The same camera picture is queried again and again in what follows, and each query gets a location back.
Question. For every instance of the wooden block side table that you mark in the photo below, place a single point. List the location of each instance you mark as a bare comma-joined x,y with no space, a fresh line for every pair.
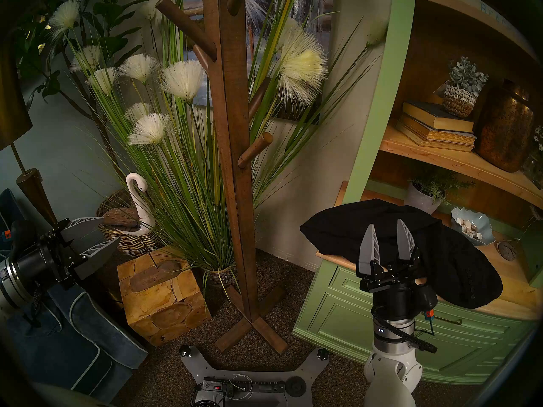
165,313

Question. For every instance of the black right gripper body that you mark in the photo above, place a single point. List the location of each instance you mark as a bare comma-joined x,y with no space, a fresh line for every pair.
394,296

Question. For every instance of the black jacket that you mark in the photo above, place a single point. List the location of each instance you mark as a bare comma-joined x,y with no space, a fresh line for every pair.
339,228

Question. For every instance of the black power strip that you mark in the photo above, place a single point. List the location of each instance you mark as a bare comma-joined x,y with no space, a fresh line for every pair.
267,386

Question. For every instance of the succulent in woven pot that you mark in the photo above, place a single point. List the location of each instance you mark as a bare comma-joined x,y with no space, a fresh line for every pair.
460,98

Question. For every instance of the tan old book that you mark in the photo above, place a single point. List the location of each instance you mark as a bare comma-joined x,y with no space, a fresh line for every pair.
432,142
437,133

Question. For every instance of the glass jar with flowers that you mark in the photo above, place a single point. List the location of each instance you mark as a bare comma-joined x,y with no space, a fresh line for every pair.
535,164

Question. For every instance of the bronze speckled vase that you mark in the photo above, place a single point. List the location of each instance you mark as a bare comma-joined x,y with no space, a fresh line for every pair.
502,126

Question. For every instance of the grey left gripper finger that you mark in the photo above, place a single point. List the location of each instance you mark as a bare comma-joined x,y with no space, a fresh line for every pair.
82,229
97,255

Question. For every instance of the woven grass plant pot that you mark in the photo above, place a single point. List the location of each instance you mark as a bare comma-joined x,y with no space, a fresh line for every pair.
222,277

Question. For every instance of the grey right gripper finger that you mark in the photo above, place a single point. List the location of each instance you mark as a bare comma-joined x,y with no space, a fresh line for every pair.
370,251
405,243

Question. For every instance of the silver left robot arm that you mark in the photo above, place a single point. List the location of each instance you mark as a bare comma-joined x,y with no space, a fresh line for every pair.
12,283

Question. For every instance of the dark cover old book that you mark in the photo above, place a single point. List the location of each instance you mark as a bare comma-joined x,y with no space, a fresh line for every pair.
437,115

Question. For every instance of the green hutch cabinet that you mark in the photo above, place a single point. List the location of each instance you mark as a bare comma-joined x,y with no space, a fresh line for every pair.
352,308

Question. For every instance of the grey pot with herb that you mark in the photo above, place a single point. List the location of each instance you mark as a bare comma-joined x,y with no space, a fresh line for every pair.
420,200

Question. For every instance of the brown wooden coat rack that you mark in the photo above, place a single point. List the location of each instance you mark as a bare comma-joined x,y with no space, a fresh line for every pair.
231,156

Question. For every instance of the white swan figurine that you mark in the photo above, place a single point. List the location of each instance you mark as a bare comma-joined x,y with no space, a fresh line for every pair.
143,207

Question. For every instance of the blue bowl with shells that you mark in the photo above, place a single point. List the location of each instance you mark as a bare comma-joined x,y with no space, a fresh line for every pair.
481,228

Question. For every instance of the tall grass plant white pompoms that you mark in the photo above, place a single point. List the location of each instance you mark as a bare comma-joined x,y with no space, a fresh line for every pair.
191,198

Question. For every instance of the striped wicker basket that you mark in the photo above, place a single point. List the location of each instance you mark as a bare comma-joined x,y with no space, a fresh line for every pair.
127,243

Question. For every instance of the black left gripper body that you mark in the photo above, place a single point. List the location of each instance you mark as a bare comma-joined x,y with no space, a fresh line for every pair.
46,257

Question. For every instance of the dark green leafy plant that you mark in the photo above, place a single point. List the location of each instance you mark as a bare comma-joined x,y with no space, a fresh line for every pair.
106,12

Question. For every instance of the blue cushion white piping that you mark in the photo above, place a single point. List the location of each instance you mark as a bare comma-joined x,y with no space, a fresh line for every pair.
63,347

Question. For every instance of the brass floor lamp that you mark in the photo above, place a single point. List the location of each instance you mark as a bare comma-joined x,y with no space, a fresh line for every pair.
12,109

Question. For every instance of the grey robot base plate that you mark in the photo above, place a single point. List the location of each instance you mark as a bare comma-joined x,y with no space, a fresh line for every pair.
199,368

